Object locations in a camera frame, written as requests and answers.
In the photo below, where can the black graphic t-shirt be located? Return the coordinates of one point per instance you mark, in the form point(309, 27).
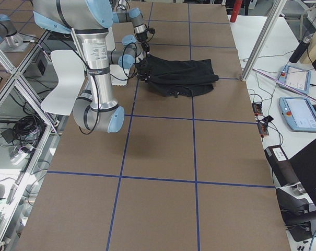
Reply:
point(181, 78)

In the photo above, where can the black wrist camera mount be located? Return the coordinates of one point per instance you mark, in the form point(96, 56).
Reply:
point(150, 30)

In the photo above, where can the near blue teach pendant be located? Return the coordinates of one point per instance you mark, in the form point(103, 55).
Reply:
point(298, 113)

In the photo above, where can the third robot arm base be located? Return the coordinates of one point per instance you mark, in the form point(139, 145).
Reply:
point(10, 39)

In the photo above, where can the white power strip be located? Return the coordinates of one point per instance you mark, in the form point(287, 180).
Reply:
point(18, 155)

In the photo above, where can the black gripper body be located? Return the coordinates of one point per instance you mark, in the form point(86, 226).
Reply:
point(142, 68)
point(143, 40)

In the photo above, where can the aluminium frame post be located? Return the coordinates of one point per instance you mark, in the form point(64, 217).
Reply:
point(262, 38)

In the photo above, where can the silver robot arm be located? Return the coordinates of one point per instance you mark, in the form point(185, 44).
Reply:
point(88, 22)
point(124, 13)

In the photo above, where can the aluminium frame rail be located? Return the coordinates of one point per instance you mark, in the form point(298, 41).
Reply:
point(16, 79)

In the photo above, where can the black water bottle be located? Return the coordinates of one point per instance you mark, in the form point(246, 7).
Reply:
point(301, 49)

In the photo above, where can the grey electrical box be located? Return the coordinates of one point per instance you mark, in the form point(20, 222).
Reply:
point(37, 66)

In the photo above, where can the white plastic chair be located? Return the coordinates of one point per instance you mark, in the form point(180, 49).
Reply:
point(70, 72)

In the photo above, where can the far blue teach pendant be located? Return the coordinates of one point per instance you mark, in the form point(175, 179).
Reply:
point(296, 78)

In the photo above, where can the blue teach pendant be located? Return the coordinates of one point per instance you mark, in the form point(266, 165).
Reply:
point(296, 78)
point(298, 113)

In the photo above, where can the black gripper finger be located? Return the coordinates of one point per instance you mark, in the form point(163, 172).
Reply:
point(146, 49)

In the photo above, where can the black monitor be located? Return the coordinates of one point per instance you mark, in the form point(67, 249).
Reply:
point(298, 215)

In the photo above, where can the red bottle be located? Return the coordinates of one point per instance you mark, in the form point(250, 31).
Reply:
point(235, 11)

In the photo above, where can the orange terminal block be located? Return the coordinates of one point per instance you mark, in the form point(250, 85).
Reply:
point(261, 121)

